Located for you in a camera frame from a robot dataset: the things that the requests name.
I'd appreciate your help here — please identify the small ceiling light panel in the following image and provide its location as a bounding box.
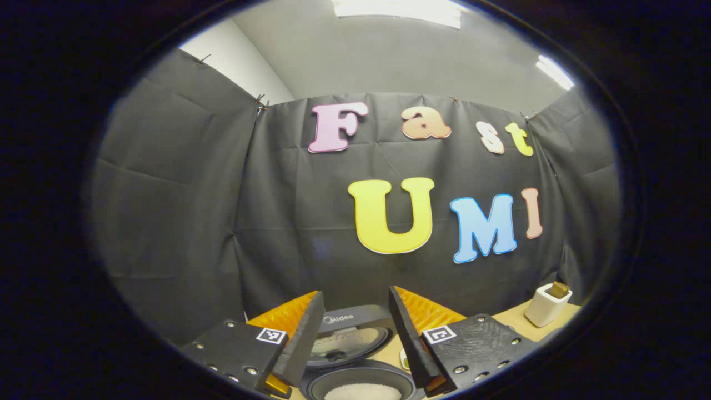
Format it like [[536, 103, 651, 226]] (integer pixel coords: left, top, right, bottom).
[[536, 54, 574, 91]]

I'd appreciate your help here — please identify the large ceiling light panel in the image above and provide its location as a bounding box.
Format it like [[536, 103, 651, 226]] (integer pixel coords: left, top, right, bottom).
[[332, 0, 463, 28]]

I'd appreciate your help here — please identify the grey rice cooker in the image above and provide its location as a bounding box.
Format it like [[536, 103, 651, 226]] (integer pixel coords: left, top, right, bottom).
[[300, 304, 425, 400]]

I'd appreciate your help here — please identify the black backdrop cloth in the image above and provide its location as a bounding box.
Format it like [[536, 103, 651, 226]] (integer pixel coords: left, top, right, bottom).
[[89, 49, 622, 346]]

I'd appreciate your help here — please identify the white chopstick holder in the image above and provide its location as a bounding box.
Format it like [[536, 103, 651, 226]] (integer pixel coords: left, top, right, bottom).
[[524, 283, 573, 328]]

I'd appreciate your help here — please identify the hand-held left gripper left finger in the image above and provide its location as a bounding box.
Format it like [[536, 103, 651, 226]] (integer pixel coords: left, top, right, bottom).
[[179, 290, 326, 398]]

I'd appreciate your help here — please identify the white rice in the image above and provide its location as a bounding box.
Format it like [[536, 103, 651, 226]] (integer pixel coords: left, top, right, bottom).
[[324, 383, 402, 400]]

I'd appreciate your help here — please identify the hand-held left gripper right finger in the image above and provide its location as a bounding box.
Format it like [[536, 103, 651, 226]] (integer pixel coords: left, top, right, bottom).
[[388, 286, 539, 396]]

